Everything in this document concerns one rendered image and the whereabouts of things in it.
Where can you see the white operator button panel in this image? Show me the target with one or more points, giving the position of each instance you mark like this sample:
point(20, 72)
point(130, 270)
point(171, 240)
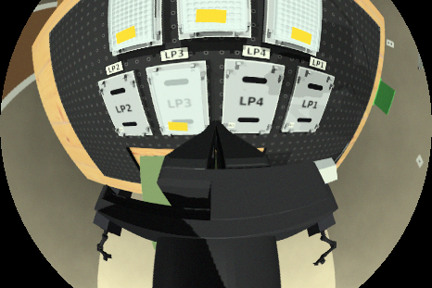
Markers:
point(328, 168)

